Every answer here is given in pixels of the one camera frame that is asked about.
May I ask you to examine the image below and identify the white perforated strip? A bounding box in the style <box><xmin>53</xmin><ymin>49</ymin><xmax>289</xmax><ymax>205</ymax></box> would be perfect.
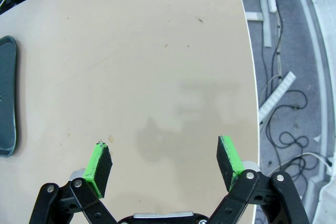
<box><xmin>257</xmin><ymin>71</ymin><xmax>297</xmax><ymax>125</ymax></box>

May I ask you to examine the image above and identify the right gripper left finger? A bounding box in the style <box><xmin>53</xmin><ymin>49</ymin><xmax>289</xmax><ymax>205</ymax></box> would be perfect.
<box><xmin>28</xmin><ymin>142</ymin><xmax>118</xmax><ymax>224</ymax></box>

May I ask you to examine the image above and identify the grey cable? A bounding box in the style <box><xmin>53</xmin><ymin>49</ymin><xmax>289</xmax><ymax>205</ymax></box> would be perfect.
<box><xmin>260</xmin><ymin>74</ymin><xmax>283</xmax><ymax>107</ymax></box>

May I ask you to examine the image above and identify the thin black straight cable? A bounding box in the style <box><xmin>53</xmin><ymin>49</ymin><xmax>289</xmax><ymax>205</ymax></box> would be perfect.
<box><xmin>261</xmin><ymin>8</ymin><xmax>285</xmax><ymax>78</ymax></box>

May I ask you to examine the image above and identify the black plastic serving tray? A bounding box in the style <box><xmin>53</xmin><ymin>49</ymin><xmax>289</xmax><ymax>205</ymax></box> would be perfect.
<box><xmin>0</xmin><ymin>36</ymin><xmax>18</xmax><ymax>158</ymax></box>

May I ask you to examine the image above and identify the long grey cable duct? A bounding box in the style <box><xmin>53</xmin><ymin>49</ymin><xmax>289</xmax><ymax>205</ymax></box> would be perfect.
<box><xmin>256</xmin><ymin>0</ymin><xmax>273</xmax><ymax>48</ymax></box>

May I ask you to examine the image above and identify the white cable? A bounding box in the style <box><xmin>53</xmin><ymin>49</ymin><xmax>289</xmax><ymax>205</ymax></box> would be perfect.
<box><xmin>267</xmin><ymin>151</ymin><xmax>333</xmax><ymax>174</ymax></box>

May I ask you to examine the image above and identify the short grey duct piece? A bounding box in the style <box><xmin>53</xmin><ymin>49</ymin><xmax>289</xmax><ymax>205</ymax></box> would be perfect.
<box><xmin>245</xmin><ymin>12</ymin><xmax>264</xmax><ymax>22</ymax></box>

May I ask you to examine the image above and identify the black looped cable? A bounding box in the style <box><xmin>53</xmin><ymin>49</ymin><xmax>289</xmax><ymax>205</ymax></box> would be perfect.
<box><xmin>263</xmin><ymin>89</ymin><xmax>320</xmax><ymax>184</ymax></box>

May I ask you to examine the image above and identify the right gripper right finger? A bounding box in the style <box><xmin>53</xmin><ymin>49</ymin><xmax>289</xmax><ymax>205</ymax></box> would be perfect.
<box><xmin>209</xmin><ymin>135</ymin><xmax>310</xmax><ymax>224</ymax></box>

